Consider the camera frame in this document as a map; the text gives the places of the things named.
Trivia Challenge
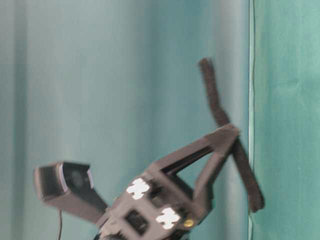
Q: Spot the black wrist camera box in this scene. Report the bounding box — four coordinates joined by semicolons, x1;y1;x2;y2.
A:
33;161;108;224

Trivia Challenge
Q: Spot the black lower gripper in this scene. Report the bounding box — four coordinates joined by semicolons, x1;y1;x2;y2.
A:
96;124;240;240

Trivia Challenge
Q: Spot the green fabric backdrop curtain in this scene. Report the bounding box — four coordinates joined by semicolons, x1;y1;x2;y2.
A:
0;0;320;240

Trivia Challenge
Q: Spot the black Velcro strap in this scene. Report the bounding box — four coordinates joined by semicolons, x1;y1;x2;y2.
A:
198;57;265;214

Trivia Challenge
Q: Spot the thin black cable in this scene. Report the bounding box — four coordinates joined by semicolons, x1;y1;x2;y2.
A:
57;209;63;240

